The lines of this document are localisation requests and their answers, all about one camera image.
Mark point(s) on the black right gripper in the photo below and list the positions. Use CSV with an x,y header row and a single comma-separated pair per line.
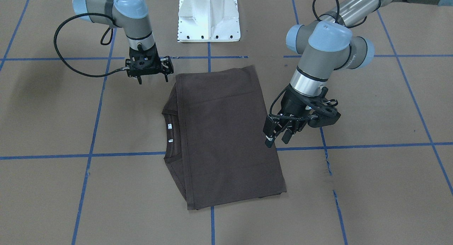
x,y
167,65

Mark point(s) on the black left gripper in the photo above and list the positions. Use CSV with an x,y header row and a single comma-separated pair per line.
x,y
292,101

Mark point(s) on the dark brown t-shirt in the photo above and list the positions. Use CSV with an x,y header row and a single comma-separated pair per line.
x,y
216,152

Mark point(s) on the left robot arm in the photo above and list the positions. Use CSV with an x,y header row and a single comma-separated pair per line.
x,y
325,45

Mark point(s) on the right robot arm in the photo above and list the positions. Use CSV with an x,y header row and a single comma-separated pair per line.
x,y
133,17

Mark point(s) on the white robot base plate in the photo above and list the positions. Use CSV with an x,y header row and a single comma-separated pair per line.
x,y
208,21

